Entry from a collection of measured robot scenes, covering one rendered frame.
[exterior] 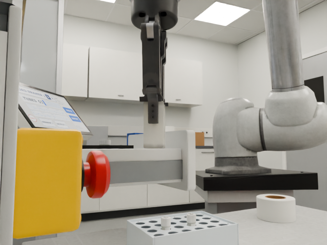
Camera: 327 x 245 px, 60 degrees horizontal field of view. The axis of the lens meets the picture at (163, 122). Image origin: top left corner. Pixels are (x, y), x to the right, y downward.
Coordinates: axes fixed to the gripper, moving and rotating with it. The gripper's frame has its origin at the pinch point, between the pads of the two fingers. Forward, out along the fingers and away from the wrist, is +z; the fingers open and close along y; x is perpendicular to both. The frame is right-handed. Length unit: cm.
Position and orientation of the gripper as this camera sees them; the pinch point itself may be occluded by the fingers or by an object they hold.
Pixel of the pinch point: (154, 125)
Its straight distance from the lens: 43.5
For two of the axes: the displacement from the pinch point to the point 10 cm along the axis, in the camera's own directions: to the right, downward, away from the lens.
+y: 0.8, 1.1, 9.9
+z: 0.1, 9.9, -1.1
